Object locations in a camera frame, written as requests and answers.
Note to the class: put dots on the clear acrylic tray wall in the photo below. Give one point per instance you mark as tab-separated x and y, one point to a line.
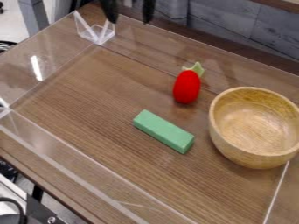
73	85

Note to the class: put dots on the red plush strawberry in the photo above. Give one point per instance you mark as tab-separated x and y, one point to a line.
187	85

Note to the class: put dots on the green rectangular block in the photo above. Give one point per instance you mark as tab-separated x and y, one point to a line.
165	132

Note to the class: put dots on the wooden bowl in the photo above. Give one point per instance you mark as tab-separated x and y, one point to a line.
253	127

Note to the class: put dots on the grey table leg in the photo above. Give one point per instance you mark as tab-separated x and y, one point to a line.
33	15

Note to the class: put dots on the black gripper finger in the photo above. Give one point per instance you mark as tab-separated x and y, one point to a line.
109	8
148	10

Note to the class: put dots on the black metal bracket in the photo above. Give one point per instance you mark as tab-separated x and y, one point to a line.
39	214

